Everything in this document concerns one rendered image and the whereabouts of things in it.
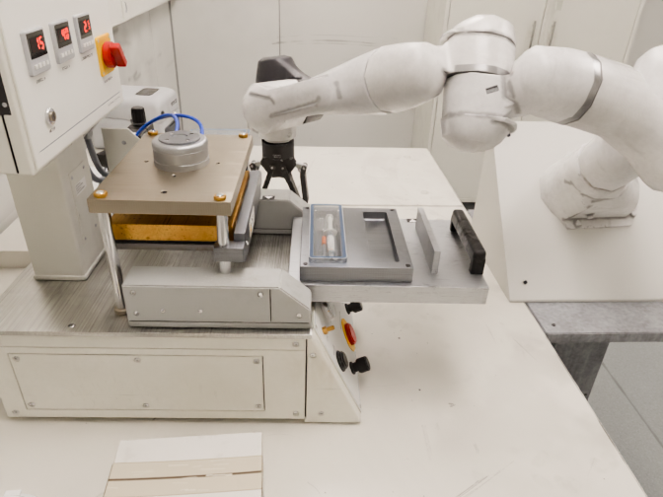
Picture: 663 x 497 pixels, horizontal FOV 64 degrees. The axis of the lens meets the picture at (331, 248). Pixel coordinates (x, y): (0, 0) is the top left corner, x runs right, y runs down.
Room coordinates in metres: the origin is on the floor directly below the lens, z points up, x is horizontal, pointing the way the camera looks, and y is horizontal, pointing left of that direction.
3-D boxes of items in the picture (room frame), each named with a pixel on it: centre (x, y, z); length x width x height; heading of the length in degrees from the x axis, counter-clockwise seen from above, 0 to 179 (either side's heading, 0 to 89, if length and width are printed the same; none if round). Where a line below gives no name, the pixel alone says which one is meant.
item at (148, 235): (0.75, 0.22, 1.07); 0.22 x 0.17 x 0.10; 3
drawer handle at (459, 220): (0.76, -0.22, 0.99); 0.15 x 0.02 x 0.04; 3
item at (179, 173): (0.76, 0.26, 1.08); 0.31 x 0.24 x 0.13; 3
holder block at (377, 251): (0.75, -0.03, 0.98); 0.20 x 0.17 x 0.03; 3
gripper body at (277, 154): (1.19, 0.13, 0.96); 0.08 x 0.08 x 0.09
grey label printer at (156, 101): (1.71, 0.65, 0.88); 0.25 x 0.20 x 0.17; 88
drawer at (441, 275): (0.75, -0.08, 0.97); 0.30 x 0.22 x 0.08; 93
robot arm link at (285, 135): (1.21, 0.15, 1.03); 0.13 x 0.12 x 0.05; 177
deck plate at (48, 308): (0.74, 0.26, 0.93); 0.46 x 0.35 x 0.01; 93
